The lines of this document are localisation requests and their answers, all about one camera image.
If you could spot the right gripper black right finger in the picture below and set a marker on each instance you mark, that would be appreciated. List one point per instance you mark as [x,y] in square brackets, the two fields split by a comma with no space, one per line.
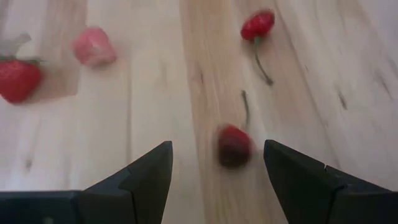
[304,193]

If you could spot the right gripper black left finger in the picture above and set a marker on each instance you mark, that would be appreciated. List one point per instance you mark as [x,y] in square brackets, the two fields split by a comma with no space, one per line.
[146,186]

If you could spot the dark red cherry with stem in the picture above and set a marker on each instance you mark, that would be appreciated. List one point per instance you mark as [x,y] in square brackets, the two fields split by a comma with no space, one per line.
[233,146]

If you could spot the pale pink fruit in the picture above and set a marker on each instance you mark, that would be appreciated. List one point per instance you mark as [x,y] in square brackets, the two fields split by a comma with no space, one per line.
[93,48]

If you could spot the red strawberry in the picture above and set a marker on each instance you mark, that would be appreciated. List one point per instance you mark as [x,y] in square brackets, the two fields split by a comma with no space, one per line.
[17,81]

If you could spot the bright red cherry with stem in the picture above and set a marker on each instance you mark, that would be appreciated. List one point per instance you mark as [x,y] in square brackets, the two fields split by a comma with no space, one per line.
[258,25]

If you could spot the grey cloth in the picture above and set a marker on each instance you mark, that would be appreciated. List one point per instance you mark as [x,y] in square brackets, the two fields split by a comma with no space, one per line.
[11,46]

